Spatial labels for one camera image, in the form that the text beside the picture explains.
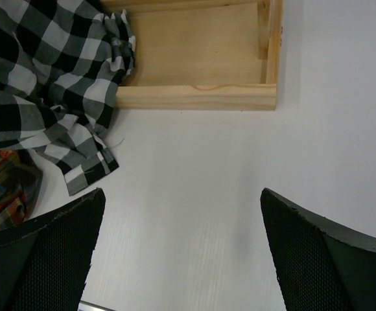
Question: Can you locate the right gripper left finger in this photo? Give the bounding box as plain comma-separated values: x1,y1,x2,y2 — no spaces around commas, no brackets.
0,188,106,310

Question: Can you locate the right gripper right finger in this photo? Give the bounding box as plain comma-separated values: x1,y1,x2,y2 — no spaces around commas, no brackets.
260,188,376,310

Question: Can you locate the red brown plaid shirt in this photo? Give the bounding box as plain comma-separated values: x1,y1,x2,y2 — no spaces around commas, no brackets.
0,150,43,231

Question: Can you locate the black white checkered shirt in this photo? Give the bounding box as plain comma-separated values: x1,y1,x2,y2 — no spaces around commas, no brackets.
0,1,135,195

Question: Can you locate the wooden clothes rack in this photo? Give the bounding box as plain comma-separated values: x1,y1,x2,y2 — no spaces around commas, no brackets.
103,0,283,111

